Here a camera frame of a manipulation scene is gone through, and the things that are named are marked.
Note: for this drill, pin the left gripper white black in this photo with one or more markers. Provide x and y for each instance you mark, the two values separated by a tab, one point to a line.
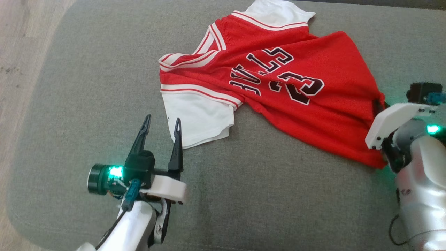
167	188

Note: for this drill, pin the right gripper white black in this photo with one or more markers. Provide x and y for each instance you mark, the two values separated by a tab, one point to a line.
393	116

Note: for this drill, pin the red white basketball jersey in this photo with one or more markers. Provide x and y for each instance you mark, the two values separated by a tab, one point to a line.
313	115

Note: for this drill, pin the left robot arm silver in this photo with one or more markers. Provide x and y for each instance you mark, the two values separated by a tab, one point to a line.
136	226

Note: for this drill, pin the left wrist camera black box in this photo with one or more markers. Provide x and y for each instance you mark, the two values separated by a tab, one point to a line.
141	167

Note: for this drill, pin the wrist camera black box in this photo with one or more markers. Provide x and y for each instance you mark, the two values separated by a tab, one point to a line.
141	167
420	91

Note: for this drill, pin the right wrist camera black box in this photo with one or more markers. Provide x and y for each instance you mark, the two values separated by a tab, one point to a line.
420	91

